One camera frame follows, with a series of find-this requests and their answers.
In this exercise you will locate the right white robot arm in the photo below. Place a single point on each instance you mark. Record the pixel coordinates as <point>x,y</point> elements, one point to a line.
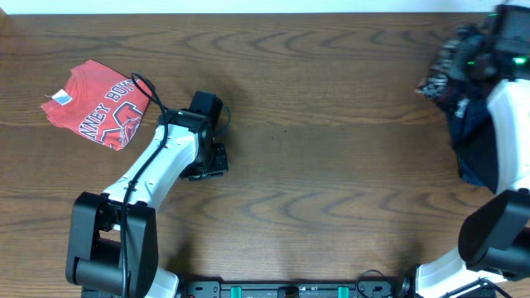
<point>493,242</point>

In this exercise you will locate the red folded t-shirt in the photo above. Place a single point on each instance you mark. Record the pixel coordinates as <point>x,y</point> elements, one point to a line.
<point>100,104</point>

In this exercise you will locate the black patterned sports jersey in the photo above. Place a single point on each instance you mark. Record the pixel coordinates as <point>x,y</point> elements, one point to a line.
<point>449,83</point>

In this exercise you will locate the dark blue clothes pile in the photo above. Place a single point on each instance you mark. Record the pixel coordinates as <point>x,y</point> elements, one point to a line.
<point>474,142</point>

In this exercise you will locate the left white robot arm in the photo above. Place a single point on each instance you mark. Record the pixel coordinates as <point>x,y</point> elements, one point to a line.
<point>113,243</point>

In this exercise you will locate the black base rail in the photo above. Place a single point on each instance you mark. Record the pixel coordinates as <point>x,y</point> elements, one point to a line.
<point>368,285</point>

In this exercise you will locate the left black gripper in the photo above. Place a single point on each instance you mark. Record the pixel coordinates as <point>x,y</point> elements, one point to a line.
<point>221,168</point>

